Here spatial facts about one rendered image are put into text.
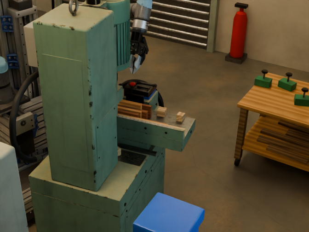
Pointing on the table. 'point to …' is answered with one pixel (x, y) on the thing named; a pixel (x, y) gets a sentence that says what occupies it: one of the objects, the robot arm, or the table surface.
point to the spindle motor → (121, 31)
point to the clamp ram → (134, 97)
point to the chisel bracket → (119, 93)
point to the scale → (145, 122)
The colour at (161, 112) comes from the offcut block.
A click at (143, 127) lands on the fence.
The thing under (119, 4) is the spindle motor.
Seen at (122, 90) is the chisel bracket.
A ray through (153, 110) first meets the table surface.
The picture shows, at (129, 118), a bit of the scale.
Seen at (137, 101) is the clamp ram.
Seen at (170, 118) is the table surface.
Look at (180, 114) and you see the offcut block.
